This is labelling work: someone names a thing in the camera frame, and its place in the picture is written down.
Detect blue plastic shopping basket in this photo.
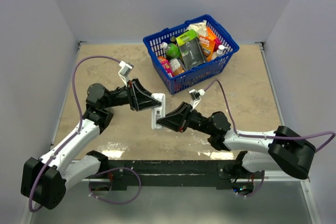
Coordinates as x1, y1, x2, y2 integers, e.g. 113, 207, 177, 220
143, 14, 239, 94

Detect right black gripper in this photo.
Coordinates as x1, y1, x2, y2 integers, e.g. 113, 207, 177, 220
156, 102, 214, 135

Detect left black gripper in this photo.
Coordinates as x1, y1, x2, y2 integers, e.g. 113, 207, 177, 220
103, 78, 161, 111

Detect white pump bottle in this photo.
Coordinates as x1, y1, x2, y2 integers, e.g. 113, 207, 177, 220
211, 45, 228, 60

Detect white remote control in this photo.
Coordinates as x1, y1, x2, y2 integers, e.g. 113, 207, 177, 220
151, 93, 165, 130

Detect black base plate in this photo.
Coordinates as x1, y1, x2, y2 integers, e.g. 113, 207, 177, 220
102, 160, 251, 190

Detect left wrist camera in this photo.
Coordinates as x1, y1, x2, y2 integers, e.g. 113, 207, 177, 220
118, 61, 134, 85

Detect brown labelled jar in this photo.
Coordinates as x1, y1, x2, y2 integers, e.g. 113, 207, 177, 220
169, 58, 185, 76

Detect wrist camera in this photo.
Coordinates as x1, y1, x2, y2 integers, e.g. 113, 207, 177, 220
118, 61, 134, 85
188, 89, 205, 109

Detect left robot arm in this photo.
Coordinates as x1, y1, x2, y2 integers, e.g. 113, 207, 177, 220
20, 79, 165, 212

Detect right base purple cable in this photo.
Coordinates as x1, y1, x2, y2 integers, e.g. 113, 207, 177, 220
235, 171, 265, 198

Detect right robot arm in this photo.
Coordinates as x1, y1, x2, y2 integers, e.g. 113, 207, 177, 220
156, 102, 316, 179

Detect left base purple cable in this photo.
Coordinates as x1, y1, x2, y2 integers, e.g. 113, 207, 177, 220
88, 166, 142, 205

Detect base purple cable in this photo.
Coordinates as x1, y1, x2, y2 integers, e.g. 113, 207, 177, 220
88, 166, 142, 205
235, 171, 265, 198

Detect green bottle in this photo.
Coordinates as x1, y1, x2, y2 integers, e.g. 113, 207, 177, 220
160, 42, 181, 60

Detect pink box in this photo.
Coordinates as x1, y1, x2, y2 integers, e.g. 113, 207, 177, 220
158, 56, 174, 78

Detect beige paper bag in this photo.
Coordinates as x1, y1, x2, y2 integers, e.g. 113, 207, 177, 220
187, 20, 208, 37

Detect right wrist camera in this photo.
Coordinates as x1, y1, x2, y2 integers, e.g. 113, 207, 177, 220
188, 89, 205, 109

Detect green grey razor box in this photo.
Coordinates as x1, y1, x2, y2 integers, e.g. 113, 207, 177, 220
176, 30, 206, 70

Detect orange razor pack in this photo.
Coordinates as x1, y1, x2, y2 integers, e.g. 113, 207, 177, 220
198, 27, 217, 61

